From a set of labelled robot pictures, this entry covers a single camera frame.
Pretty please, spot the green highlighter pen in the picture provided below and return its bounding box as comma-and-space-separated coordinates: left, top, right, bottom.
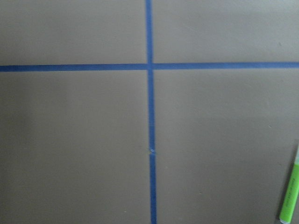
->
279, 149, 299, 224

